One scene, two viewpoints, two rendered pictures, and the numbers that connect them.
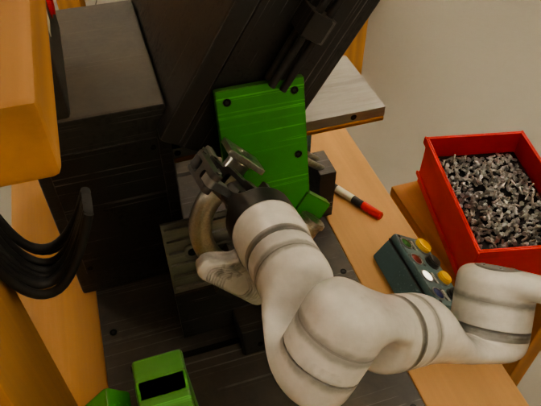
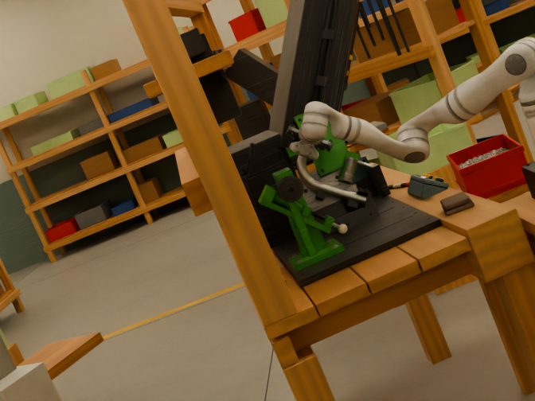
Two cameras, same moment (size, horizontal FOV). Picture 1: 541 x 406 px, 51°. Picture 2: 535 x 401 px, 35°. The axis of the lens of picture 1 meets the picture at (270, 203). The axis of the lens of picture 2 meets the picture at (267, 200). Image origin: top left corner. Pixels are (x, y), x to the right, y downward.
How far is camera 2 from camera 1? 2.14 m
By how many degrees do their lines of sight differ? 39
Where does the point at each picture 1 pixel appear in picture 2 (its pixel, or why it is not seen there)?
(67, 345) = not seen: hidden behind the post
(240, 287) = (306, 150)
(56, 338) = not seen: hidden behind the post
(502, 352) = (408, 143)
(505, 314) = (407, 132)
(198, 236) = (301, 171)
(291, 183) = (337, 147)
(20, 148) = (228, 57)
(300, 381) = (306, 125)
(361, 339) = (315, 106)
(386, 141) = not seen: outside the picture
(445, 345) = (363, 125)
